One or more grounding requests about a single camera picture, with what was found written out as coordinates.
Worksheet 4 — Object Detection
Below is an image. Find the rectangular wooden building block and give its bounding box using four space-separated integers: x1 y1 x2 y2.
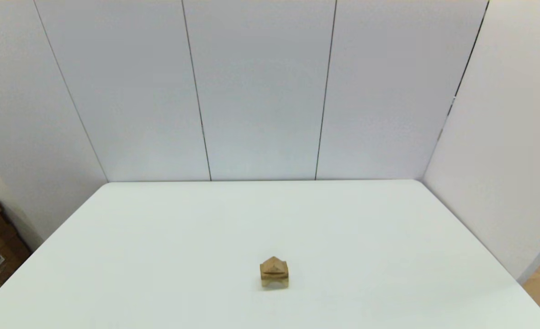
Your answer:
259 265 289 281

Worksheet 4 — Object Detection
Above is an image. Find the triangular wooden building block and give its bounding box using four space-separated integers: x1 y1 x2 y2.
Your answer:
260 256 289 272

